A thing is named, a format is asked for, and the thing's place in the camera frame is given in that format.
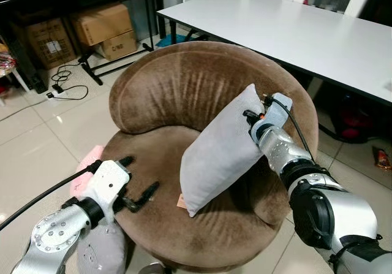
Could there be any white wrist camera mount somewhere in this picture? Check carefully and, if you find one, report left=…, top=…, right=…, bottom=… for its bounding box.
left=249, top=93, right=293, bottom=143
left=80, top=159, right=132, bottom=217

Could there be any brown round velvet sofa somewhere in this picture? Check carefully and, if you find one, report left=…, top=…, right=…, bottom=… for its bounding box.
left=101, top=41, right=319, bottom=273

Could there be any grey pillow with bear print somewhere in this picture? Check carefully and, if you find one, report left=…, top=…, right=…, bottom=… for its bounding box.
left=77, top=222, right=128, bottom=274

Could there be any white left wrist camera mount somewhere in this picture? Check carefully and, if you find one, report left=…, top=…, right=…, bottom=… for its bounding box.
left=80, top=159, right=132, bottom=217

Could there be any large plain cardboard box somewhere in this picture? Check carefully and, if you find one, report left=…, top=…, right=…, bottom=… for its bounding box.
left=72, top=3, right=134, bottom=47

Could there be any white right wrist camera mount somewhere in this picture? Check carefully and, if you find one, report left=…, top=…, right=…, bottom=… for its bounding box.
left=249, top=93, right=293, bottom=143

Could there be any plain grey pillow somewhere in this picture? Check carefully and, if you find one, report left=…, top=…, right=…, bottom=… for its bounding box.
left=179, top=83, right=265, bottom=218

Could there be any white table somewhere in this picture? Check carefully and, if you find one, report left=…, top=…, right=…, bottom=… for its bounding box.
left=156, top=0, right=392, bottom=104

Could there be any small printed cardboard box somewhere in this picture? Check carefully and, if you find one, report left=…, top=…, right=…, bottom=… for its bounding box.
left=98, top=31, right=139, bottom=61

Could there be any black floor cable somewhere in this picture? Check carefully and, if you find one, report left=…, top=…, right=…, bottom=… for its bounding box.
left=51, top=64, right=90, bottom=102

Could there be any red and black bag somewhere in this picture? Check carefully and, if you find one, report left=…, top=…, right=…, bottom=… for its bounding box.
left=334, top=96, right=375, bottom=143

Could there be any pink pillow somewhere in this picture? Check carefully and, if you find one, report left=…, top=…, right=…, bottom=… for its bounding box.
left=69, top=144, right=105, bottom=199

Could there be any cardboard box with white label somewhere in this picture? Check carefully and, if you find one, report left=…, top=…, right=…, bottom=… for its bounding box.
left=24, top=18, right=78, bottom=70

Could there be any orange snack packet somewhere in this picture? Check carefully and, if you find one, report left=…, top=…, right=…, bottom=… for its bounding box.
left=375, top=148, right=392, bottom=171

